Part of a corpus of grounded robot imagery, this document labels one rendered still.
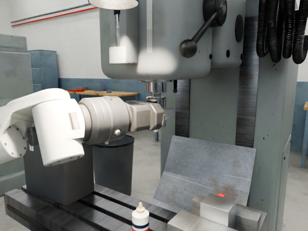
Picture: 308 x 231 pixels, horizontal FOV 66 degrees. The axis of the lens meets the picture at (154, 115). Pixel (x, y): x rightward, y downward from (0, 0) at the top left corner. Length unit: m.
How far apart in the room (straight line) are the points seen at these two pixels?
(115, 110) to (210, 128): 0.53
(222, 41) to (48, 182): 0.67
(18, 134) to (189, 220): 0.37
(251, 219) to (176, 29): 0.41
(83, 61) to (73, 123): 6.86
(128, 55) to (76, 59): 7.06
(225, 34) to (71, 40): 7.19
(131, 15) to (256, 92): 0.52
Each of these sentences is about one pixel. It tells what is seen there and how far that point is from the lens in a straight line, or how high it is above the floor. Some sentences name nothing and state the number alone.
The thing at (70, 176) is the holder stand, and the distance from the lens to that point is 0.81.
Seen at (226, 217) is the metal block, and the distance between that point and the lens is 0.53.
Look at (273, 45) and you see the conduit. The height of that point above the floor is 1.39.
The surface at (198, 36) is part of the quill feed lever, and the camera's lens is 0.44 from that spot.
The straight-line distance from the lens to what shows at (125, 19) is 0.45.
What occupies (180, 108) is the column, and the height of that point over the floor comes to 1.19.
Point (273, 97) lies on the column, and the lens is 0.84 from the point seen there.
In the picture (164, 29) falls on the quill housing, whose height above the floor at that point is 1.40.
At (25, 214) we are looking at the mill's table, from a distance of 0.91.
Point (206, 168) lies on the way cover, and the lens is 0.90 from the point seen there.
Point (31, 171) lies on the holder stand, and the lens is 0.94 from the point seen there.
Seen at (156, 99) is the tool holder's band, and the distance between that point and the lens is 0.53.
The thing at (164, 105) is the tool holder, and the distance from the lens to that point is 0.54.
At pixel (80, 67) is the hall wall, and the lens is 7.36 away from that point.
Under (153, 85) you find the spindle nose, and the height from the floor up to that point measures 1.30.
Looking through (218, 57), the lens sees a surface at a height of 1.36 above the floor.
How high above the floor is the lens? 1.32
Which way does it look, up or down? 10 degrees down
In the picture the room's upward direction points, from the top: straight up
